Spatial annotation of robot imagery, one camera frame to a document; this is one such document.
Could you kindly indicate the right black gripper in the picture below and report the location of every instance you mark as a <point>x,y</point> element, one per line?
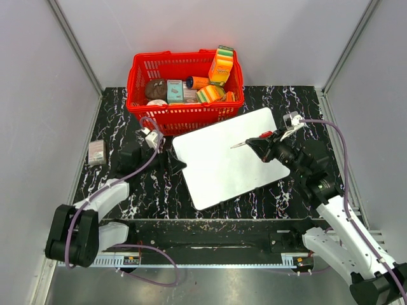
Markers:
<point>266,147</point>

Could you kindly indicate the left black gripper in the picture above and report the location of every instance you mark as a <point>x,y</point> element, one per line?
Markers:
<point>168,164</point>

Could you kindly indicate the red capped whiteboard marker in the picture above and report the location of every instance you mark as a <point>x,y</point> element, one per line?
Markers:
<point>246,142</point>

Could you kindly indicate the white whiteboard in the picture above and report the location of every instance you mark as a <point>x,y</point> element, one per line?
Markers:
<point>218,166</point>

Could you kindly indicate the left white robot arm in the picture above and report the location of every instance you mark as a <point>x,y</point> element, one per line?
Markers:
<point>76,236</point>

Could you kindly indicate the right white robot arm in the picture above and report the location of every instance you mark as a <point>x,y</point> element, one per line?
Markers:
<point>372,275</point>

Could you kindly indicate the orange snack packet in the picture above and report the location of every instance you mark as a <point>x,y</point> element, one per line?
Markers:
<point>228,97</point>

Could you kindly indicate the white round lid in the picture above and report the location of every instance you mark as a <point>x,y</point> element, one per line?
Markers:
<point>158,102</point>

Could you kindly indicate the red plastic shopping basket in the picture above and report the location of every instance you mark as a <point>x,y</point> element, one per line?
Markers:
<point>178,119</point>

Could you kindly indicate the yellow green sponge pack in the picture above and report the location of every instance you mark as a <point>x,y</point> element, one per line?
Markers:
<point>210,94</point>

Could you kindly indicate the teal small box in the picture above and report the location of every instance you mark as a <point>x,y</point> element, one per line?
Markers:
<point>175,91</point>

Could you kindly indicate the brown chocolate muffin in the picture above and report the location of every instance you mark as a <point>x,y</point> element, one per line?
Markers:
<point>156,89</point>

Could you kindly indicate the orange blue can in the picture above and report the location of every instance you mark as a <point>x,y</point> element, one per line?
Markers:
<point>197,83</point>

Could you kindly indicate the orange juice carton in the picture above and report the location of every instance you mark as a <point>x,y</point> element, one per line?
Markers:
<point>222,64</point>

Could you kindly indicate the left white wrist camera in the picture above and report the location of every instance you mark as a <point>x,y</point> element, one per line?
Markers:
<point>153,138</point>

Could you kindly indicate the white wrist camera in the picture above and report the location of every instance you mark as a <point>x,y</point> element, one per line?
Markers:
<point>153,138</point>
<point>292,123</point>

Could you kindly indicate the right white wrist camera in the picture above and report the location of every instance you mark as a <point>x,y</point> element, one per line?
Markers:
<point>292,123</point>

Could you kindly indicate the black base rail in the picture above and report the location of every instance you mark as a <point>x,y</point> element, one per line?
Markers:
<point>206,242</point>

